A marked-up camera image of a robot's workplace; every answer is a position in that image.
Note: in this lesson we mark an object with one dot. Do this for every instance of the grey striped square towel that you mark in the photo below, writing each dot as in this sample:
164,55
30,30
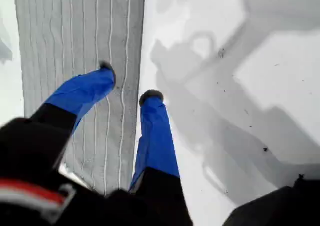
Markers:
75,35

